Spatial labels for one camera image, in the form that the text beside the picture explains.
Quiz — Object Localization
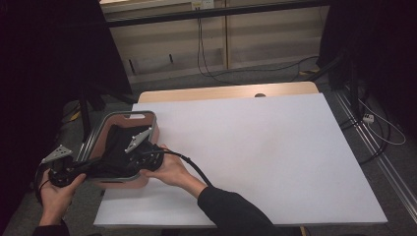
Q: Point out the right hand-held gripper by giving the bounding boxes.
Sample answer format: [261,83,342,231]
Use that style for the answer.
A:
[124,127,165,171]

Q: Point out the white table mat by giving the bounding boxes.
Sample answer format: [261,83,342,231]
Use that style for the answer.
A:
[93,92,388,228]

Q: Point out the person's right hand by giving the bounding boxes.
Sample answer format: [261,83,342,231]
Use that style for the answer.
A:
[140,144,208,200]

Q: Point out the pink storage basket grey rim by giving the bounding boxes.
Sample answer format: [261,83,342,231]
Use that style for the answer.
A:
[79,110,160,190]

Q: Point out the beige wooden shelf unit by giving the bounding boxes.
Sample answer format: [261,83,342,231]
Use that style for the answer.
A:
[99,0,330,85]

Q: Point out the person's left hand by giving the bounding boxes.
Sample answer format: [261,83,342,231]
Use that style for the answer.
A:
[38,172,87,227]

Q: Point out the right hand-held gripper black cable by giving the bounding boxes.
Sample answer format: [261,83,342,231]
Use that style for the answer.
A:
[144,148,214,188]

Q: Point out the aluminium floor rail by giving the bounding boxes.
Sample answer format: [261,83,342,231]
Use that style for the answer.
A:
[333,89,417,214]
[43,131,99,236]

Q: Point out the left hand-held gripper black cable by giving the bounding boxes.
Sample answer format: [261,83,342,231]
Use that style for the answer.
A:
[33,163,53,206]

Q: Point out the white floor cable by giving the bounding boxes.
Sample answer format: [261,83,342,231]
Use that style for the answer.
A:
[358,97,407,147]

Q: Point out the black cloth garment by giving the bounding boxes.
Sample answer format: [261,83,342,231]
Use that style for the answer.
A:
[87,123,155,180]

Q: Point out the black floor cable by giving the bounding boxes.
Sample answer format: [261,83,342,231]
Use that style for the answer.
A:
[338,107,392,165]

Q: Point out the black horizontal bar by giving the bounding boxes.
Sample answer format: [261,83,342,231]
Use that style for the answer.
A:
[105,0,332,29]

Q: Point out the black hanging cables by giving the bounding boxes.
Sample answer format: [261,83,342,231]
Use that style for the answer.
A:
[196,16,321,87]

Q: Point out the black metal stand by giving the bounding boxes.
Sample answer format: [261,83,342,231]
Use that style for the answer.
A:
[308,52,362,114]
[78,82,136,142]

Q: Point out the black curtain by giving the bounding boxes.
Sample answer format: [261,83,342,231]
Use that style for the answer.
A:
[318,0,417,139]
[0,0,132,224]

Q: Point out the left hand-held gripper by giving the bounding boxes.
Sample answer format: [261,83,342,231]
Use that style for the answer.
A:
[40,145,87,189]

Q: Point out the hand-held gripper black cable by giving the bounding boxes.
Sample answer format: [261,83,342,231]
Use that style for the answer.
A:
[33,163,53,206]
[144,148,214,188]

